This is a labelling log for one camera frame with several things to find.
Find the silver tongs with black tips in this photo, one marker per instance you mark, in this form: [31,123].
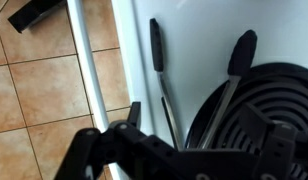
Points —
[156,50]

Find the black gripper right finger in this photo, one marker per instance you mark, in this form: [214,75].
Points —
[275,150]

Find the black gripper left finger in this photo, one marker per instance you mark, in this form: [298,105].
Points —
[104,153]

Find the white electric stove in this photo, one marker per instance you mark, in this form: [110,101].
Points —
[200,40]

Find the dark grey floor rug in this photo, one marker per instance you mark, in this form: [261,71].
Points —
[30,13]

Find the black coil stove burner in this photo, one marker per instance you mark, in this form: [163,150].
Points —
[280,96]

